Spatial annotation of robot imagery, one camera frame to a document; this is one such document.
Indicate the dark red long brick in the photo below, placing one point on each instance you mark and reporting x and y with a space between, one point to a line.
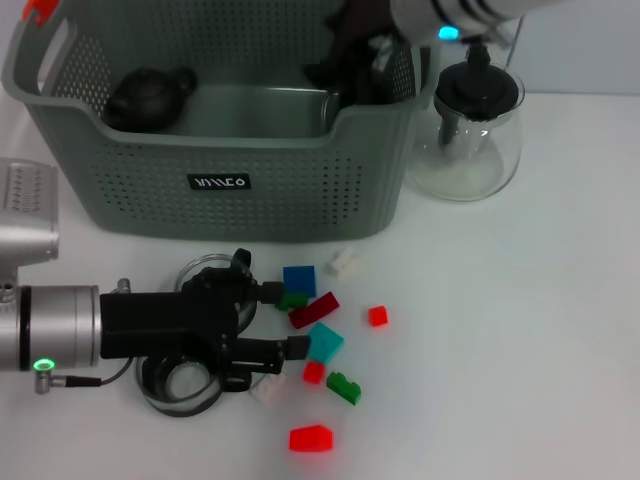
315 310

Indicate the grey-green perforated storage bin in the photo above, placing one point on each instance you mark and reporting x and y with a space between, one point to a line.
300 200

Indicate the white toy brick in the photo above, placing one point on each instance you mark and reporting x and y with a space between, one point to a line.
340 261

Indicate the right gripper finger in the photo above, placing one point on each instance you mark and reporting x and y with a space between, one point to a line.
322 75

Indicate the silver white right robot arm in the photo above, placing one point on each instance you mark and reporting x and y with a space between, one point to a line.
425 15

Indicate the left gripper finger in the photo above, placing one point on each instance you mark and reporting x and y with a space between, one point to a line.
272 292
270 352

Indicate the black glass teapot lid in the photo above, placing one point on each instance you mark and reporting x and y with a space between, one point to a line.
475 87

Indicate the blue square flat brick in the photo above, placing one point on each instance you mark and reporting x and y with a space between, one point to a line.
300 277

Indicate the translucent white brick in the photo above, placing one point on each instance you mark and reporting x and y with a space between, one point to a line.
270 392

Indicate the teal square flat brick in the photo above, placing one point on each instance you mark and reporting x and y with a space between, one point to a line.
327 342

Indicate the green toy brick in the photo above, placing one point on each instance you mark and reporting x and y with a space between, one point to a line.
344 389
295 301

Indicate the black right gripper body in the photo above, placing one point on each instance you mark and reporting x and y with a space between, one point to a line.
365 50

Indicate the small red toy brick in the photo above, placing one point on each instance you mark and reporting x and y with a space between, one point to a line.
314 373
378 316

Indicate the black clay teapot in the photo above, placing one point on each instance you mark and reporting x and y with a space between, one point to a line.
145 97

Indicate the large red toy brick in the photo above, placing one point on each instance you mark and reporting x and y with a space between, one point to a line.
310 439

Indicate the clear glass teapot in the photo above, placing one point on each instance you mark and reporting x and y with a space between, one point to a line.
460 170

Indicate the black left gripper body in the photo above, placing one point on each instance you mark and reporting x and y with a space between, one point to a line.
165 320

